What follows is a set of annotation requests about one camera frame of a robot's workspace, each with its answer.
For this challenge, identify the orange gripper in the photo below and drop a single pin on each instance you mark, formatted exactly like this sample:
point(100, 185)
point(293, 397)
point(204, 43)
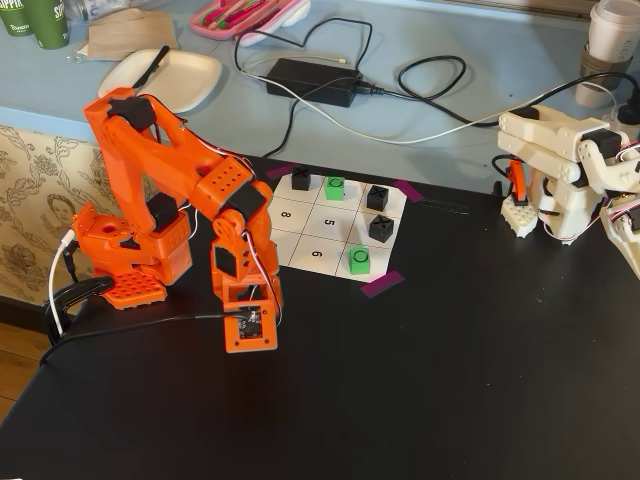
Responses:
point(270, 292)

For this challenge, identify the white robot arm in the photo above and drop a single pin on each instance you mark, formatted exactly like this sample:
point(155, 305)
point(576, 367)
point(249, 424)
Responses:
point(555, 150)

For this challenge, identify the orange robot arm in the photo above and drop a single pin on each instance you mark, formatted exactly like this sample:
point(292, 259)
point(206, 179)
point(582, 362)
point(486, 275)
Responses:
point(150, 165)

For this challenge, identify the white numbered grid sheet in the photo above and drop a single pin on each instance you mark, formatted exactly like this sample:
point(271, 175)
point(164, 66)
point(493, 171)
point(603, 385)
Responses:
point(310, 225)

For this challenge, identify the black cube cross mark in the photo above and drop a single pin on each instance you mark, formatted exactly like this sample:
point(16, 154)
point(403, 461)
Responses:
point(381, 229)
point(377, 197)
point(300, 180)

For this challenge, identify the green cube circle mark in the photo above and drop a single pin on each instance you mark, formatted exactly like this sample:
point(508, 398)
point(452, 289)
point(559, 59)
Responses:
point(359, 261)
point(334, 188)

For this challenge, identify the purple tape piece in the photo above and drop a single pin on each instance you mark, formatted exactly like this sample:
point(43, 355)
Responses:
point(280, 171)
point(382, 284)
point(409, 190)

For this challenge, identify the white studded base block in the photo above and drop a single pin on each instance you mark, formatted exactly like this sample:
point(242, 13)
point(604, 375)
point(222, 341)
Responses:
point(520, 218)

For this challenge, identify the orange table clamp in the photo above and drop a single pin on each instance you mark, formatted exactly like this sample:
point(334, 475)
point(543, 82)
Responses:
point(516, 182)

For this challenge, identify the black table clamp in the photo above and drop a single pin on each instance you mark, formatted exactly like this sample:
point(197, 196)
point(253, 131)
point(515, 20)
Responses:
point(75, 297)

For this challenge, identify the white coffee cup brown sleeve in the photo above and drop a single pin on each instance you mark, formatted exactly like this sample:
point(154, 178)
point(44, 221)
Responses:
point(607, 50)

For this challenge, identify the white square plate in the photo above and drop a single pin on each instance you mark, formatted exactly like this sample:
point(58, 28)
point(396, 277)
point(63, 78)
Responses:
point(190, 80)

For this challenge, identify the black power adapter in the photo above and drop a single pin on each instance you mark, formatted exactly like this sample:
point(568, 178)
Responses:
point(312, 81)

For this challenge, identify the black plastic knife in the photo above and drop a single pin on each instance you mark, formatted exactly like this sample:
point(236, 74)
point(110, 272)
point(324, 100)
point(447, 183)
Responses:
point(152, 67)

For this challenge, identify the floral patterned cream panel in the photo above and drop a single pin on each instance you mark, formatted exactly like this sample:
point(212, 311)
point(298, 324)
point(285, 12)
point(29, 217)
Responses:
point(25, 210)

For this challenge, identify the white case lid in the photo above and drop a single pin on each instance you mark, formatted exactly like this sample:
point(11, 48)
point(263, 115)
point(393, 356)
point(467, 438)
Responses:
point(280, 25)

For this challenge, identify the pink utensil case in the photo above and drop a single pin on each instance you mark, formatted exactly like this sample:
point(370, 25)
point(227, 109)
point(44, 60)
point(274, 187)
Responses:
point(235, 15)

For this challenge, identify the brown paper napkin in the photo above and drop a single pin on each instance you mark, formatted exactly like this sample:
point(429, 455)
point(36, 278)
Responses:
point(130, 35)

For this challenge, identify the clear plastic bottle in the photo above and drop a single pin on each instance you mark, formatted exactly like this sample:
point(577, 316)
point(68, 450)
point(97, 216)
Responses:
point(95, 10)

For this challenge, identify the green paper cup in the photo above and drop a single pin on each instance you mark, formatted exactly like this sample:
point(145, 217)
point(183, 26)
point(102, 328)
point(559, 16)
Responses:
point(15, 17)
point(52, 25)

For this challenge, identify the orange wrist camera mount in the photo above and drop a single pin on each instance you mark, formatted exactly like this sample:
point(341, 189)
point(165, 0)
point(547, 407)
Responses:
point(250, 332)

